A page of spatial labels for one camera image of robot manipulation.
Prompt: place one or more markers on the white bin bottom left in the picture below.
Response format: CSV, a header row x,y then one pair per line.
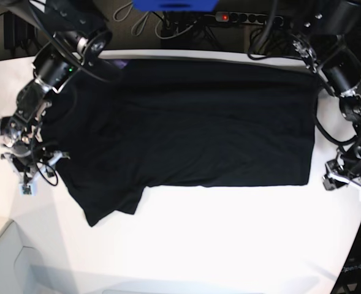
x,y
23,270

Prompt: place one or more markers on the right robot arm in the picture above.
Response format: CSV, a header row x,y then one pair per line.
x,y
77,35

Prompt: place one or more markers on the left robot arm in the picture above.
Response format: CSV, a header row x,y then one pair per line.
x,y
318,36

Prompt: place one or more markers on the blue box overhead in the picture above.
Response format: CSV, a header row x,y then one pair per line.
x,y
175,5

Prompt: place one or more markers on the black power strip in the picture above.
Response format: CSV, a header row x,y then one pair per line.
x,y
240,18

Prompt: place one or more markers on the black t-shirt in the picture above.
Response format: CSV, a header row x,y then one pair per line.
x,y
181,123

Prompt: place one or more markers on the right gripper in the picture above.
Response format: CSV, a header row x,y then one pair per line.
x,y
29,170

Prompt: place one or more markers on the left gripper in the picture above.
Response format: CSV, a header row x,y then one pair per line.
x,y
342,171

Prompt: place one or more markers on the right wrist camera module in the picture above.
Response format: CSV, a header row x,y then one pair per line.
x,y
28,189

